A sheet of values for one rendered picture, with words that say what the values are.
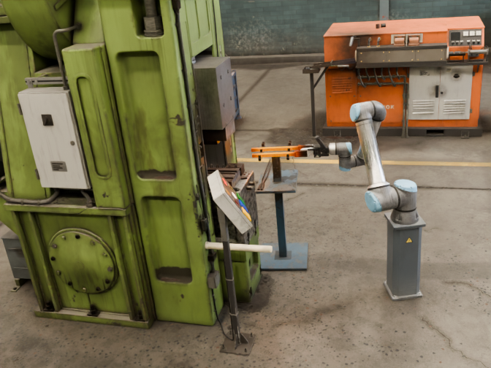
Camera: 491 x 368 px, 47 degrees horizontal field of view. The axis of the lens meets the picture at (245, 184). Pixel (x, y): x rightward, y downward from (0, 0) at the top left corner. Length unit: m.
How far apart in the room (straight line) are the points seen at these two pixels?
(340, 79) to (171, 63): 4.09
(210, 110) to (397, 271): 1.73
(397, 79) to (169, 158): 4.09
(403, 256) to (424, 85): 3.42
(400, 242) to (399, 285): 0.36
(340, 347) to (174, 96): 1.91
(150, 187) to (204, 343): 1.12
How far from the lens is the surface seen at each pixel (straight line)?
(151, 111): 3.51
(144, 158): 3.65
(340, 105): 7.24
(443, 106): 7.20
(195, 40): 3.61
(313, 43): 11.28
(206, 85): 3.55
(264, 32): 11.43
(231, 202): 3.15
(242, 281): 4.14
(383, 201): 3.81
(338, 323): 4.03
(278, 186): 4.30
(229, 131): 3.72
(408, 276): 4.18
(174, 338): 4.05
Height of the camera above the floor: 2.52
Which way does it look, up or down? 24 degrees down
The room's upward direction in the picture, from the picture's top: 6 degrees counter-clockwise
